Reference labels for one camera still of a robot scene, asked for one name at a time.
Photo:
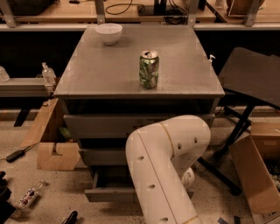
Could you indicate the grey middle drawer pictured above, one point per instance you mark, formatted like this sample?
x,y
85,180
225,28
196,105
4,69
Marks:
x,y
103,156

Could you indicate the grey low shelf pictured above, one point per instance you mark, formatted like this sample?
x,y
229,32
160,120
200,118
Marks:
x,y
25,87

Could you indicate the green soda can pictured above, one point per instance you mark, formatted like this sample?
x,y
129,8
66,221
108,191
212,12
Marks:
x,y
148,68

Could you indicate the small white pump bottle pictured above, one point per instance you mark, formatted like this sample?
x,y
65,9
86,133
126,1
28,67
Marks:
x,y
211,59

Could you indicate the grey top drawer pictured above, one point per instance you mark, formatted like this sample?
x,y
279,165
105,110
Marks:
x,y
120,126

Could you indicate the clear bottle on floor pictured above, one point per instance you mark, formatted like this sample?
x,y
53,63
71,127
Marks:
x,y
30,196

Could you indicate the black folding chair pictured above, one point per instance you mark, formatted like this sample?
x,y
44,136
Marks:
x,y
256,78

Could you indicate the cardboard box left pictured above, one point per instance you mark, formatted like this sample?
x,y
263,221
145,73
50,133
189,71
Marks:
x,y
54,153

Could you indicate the cardboard box right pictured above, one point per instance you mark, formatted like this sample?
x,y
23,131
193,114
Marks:
x,y
249,154

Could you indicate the cardboard box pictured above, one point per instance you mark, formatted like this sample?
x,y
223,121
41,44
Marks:
x,y
54,153
249,154

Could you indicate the black tool on floor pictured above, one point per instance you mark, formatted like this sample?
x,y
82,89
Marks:
x,y
71,219

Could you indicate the grey bottom drawer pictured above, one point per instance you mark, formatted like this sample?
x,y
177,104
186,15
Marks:
x,y
111,183

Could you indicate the grey drawer cabinet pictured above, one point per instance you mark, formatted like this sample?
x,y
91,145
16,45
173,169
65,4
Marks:
x,y
104,79

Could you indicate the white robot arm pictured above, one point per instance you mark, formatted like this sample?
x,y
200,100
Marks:
x,y
158,156

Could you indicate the clear sanitizer bottle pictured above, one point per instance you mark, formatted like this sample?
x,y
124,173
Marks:
x,y
48,74

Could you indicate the black power adapter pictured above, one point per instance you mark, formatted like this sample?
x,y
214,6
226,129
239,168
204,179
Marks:
x,y
18,153

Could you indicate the black object bottom left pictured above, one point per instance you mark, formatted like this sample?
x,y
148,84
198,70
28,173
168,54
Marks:
x,y
6,208

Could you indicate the white bowl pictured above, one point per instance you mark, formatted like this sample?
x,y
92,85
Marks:
x,y
109,33

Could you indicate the grey drawer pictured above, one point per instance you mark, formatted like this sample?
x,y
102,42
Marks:
x,y
103,156
120,126
111,183

